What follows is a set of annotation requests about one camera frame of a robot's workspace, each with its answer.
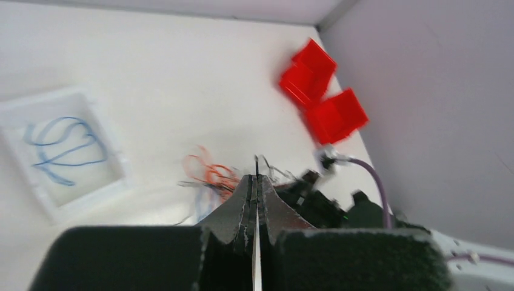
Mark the far red plastic bin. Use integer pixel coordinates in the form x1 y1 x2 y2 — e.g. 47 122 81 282
278 39 337 110

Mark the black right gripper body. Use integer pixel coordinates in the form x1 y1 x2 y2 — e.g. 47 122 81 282
277 170 348 229

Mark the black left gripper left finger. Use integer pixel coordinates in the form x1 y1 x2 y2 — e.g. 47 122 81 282
196 175 257 246

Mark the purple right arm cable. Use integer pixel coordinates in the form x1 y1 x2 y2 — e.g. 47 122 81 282
345 157 514 268

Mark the near red plastic bin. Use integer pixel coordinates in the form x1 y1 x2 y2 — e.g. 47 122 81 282
302 88 369 145

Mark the red plastic bin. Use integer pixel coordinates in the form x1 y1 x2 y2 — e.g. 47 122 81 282
278 39 337 110
302 88 369 145

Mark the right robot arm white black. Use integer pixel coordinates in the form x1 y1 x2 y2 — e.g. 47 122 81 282
278 169 513 290

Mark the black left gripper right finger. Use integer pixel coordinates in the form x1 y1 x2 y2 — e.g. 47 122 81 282
257 174 315 246

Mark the black wire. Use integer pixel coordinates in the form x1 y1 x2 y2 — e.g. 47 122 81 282
172 154 298 226

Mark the white plastic tray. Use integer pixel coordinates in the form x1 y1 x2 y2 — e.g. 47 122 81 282
1 87 132 222

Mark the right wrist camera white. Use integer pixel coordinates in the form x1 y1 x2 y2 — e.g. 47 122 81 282
314 144 350 173

